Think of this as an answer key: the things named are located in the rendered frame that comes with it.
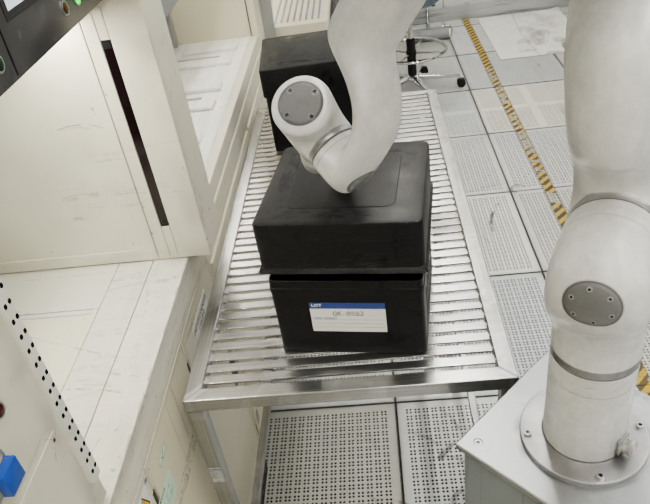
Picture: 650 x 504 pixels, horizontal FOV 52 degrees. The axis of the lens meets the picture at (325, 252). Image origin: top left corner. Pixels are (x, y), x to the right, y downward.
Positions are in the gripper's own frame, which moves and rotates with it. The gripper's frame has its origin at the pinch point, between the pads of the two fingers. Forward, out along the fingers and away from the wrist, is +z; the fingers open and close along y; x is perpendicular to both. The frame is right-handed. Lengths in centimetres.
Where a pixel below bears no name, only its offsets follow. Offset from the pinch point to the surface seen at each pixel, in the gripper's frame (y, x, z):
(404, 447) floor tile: -2, 59, 94
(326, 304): 3.7, 23.2, 5.0
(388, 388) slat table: -7.2, 37.8, 8.0
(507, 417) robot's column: -27.2, 41.7, 3.6
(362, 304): -2.9, 23.2, 5.0
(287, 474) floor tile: 31, 67, 86
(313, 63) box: 19, -47, 56
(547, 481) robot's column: -32, 50, -5
